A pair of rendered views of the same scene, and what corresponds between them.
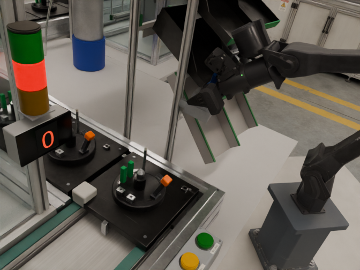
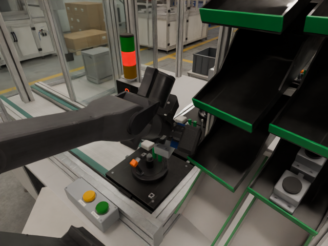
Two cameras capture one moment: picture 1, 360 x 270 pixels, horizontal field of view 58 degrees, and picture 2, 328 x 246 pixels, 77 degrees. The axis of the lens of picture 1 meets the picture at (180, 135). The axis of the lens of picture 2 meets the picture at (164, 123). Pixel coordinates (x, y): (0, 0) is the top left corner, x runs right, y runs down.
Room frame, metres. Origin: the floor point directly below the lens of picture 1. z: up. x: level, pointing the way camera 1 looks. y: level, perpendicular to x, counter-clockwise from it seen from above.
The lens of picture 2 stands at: (0.76, -0.46, 1.56)
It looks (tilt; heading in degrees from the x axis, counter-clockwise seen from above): 34 degrees down; 101
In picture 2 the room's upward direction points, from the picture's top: straight up
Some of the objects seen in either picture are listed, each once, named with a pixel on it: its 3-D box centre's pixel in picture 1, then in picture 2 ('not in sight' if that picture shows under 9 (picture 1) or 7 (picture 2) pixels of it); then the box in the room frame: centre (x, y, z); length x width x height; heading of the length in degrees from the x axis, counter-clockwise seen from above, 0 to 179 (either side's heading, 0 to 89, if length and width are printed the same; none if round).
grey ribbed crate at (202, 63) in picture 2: not in sight; (221, 63); (1.00, 2.19, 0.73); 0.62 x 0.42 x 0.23; 153
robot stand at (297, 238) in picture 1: (293, 229); not in sight; (0.58, -0.34, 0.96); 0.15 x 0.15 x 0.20; 18
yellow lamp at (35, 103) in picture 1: (33, 97); (130, 70); (0.49, 0.27, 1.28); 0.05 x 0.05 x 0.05
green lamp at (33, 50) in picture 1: (26, 44); (127, 43); (0.49, 0.27, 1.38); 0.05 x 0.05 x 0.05
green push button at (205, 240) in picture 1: (204, 241); (102, 208); (0.50, -0.10, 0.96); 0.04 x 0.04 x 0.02
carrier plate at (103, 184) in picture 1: (138, 194); (150, 171); (0.61, 0.08, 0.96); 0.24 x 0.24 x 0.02; 63
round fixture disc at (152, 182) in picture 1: (139, 189); (150, 167); (0.61, 0.08, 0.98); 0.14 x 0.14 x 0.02
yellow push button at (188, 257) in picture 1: (189, 262); (89, 196); (0.43, -0.07, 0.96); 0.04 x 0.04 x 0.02
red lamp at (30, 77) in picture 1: (30, 72); (128, 57); (0.49, 0.27, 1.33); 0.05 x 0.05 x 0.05
